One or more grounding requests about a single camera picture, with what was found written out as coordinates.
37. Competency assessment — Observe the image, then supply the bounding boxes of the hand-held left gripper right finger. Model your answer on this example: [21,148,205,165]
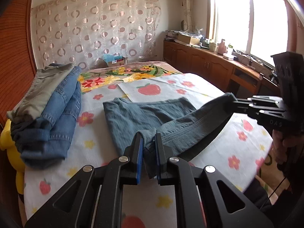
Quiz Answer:
[154,133,275,228]

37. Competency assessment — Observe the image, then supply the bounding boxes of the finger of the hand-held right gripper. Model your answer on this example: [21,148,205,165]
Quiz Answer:
[247,95,285,105]
[231,99,262,120]

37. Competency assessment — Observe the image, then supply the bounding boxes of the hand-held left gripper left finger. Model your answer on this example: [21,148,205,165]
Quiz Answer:
[25,132,144,228]

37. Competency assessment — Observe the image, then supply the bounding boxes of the grey-blue jeans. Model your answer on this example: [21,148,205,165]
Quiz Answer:
[103,92,238,180]

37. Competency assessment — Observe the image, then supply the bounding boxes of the folded grey-green pants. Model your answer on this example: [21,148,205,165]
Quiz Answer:
[7,63,74,124]

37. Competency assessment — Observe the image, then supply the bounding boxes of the person's right hand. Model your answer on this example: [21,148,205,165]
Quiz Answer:
[272,131,289,171]

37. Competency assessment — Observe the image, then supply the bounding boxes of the wooden sideboard cabinet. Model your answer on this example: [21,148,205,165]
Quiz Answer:
[163,39,281,100]

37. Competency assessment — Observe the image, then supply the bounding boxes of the wood-framed window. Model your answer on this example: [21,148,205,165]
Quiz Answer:
[206,0,298,64]

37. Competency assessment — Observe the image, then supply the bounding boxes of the floral blanket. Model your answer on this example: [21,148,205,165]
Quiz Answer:
[78,60,184,93]

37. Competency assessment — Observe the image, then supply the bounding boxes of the open cardboard box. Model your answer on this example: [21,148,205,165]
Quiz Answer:
[178,33,201,46]

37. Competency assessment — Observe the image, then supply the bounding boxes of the folded blue jeans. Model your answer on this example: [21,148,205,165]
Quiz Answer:
[20,66,83,169]

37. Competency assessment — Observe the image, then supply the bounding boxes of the small cardboard box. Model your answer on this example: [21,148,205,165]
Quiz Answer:
[107,57,129,67]

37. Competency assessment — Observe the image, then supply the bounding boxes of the stack of books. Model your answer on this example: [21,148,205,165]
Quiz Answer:
[164,30,180,41]

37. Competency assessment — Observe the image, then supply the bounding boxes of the blue plastic bag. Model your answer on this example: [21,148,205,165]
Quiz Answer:
[103,54,123,62]

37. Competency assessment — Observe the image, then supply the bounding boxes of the person's dark clothing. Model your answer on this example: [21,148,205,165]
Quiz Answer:
[242,178,304,228]

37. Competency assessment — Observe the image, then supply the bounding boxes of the beige window curtain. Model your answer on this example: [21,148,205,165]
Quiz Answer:
[177,0,198,32]

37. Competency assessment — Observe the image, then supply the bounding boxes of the dark folded cloth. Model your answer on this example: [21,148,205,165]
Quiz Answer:
[11,117,51,148]

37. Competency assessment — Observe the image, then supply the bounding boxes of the yellow plush toy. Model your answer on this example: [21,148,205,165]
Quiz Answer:
[0,119,25,195]

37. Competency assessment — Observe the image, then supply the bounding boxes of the circle-patterned sheer curtain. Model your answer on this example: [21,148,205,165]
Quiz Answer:
[31,0,162,71]

